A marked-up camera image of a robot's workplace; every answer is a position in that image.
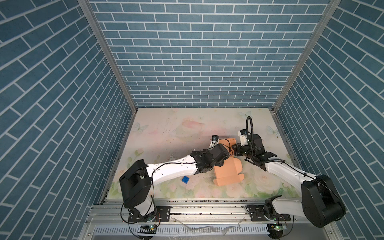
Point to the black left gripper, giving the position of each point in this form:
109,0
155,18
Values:
221,162

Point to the aluminium corner frame post left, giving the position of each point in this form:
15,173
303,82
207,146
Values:
92,20

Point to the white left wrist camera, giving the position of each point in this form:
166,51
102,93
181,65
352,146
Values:
214,140

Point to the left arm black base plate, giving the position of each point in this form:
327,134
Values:
161,213

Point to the aluminium corner frame post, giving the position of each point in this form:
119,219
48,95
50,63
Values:
318,30
92,20

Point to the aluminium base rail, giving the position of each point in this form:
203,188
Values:
205,212

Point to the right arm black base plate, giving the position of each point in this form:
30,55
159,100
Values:
259,213

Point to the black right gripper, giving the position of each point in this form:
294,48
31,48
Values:
236,150

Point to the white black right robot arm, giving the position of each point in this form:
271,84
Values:
318,201

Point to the small blue cube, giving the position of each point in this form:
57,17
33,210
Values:
185,179

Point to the pink cardboard paper box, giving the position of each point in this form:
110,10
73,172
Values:
230,172

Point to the aluminium corner frame post right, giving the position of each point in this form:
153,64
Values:
318,30

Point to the white ventilated cable duct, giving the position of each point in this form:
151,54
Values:
178,230

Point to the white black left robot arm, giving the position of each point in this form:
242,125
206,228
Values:
138,182

